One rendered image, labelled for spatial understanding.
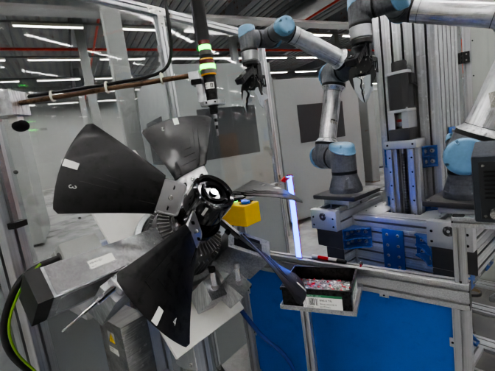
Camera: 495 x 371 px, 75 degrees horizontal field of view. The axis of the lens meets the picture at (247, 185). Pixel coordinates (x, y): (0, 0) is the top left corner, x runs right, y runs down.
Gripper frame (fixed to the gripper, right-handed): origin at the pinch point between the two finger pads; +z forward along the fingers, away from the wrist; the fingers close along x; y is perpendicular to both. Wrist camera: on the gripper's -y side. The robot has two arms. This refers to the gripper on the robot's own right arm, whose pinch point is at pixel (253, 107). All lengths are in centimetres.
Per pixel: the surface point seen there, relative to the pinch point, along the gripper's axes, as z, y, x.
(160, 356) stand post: 85, -63, 6
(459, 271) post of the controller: 59, -15, -78
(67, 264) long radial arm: 35, -93, -16
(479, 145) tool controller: 23, -14, -83
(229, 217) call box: 46, -20, 6
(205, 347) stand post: 75, -61, -17
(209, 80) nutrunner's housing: -4, -52, -26
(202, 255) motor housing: 44, -62, -23
